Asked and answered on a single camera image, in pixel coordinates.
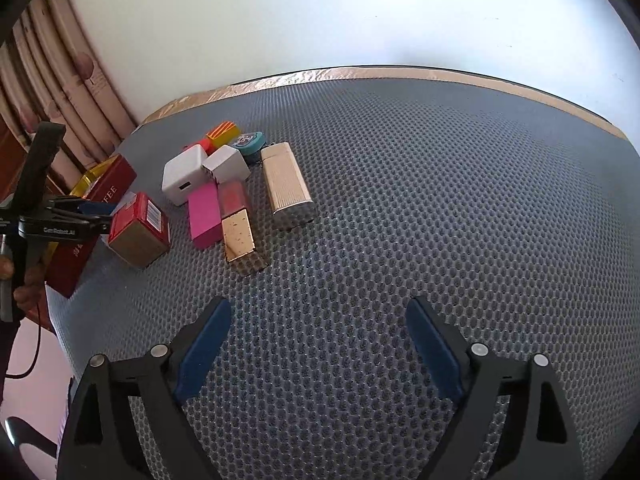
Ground black stand leg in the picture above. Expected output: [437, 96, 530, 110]
[0, 415, 62, 480]

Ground white cube block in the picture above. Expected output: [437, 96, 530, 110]
[204, 144, 252, 184]

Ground person's left hand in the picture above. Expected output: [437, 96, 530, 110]
[12, 259, 49, 312]

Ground small red and gold box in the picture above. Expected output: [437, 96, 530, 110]
[107, 191, 172, 268]

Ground gold ribbed lighter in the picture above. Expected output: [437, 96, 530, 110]
[260, 142, 317, 232]

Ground white charger adapter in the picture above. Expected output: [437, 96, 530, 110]
[161, 144, 211, 207]

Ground red rectangular tin box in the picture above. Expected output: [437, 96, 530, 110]
[45, 154, 138, 300]

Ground yellow block with orange stripes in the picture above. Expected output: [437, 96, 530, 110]
[204, 121, 241, 155]

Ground black cable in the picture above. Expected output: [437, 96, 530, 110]
[4, 305, 45, 381]

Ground brown wooden door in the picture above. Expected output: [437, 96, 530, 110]
[0, 75, 32, 207]

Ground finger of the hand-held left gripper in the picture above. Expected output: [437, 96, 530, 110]
[50, 198, 105, 216]
[75, 214, 114, 236]

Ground gold satin cloth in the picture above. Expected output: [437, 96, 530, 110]
[132, 65, 626, 142]

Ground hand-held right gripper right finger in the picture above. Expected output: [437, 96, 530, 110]
[405, 296, 586, 480]

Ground pink rectangular block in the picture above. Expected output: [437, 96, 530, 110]
[188, 181, 222, 251]

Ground beige patterned curtain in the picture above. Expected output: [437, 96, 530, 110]
[0, 0, 139, 201]

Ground small teal tin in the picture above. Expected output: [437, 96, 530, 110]
[234, 130, 266, 162]

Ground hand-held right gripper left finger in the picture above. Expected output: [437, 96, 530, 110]
[57, 297, 232, 480]

